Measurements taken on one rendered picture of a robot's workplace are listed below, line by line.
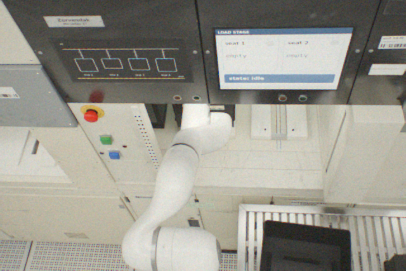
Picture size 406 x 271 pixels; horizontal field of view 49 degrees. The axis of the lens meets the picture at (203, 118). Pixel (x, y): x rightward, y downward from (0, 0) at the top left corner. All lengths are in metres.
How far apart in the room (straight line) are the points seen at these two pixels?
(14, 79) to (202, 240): 0.62
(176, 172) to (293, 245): 0.77
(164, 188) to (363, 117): 0.52
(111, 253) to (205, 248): 1.57
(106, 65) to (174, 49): 0.18
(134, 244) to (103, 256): 1.54
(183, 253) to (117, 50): 0.48
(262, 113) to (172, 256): 0.87
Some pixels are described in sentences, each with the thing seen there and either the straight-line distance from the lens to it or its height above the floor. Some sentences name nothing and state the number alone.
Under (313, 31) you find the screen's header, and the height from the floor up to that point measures 1.67.
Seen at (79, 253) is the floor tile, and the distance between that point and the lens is 2.61.
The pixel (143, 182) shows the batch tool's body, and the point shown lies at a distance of 1.68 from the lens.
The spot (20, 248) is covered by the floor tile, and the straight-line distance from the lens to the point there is 2.75.
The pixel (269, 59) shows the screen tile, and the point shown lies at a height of 1.58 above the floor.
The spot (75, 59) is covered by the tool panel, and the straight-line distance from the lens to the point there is 1.10.
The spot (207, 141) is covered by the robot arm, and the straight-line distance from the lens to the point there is 1.23.
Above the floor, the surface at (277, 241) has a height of 0.77.
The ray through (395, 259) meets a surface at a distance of 1.63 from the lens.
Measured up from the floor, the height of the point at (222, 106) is 1.09.
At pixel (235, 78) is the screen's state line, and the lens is 1.07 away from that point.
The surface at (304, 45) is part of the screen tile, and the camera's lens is 0.99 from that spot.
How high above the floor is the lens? 2.36
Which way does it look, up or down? 57 degrees down
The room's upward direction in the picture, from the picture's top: 9 degrees counter-clockwise
